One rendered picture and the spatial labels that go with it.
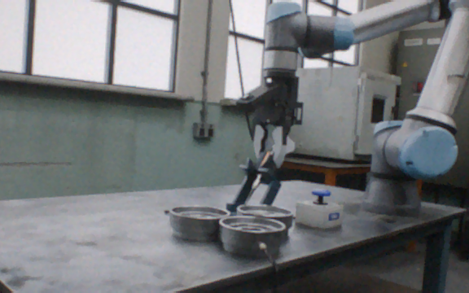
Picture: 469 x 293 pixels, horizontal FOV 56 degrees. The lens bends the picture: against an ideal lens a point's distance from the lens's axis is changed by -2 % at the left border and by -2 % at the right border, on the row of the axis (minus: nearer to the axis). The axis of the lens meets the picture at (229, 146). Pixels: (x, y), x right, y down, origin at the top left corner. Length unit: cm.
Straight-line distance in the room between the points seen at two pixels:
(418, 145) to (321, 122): 215
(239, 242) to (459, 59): 67
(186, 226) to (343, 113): 240
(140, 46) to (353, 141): 147
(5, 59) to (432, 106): 187
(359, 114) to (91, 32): 171
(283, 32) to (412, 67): 381
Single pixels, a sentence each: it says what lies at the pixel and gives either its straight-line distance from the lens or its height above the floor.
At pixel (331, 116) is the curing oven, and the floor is 109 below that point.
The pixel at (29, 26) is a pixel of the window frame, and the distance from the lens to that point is 235.
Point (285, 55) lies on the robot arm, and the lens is 99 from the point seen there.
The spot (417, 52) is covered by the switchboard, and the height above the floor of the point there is 182.
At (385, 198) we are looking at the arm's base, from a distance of 117.
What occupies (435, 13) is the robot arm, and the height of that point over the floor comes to 131.
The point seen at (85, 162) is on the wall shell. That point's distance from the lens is 241.
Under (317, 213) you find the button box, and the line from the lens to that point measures 91.
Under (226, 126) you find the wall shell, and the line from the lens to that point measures 298.
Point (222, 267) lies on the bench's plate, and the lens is 63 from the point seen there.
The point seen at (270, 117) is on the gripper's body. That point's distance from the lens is 99.
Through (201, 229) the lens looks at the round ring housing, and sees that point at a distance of 74.
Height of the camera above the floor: 100
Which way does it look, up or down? 3 degrees down
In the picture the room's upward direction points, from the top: 4 degrees clockwise
